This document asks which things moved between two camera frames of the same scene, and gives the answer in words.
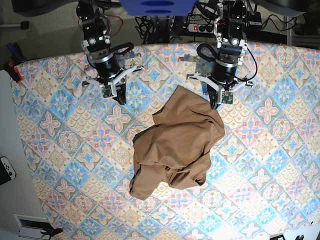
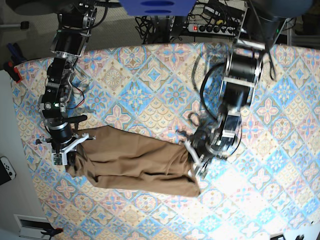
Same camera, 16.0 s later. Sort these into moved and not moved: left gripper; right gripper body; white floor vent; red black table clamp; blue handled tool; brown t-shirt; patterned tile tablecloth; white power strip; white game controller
Moved: brown t-shirt; left gripper; right gripper body
Not moved: white power strip; red black table clamp; white floor vent; patterned tile tablecloth; blue handled tool; white game controller
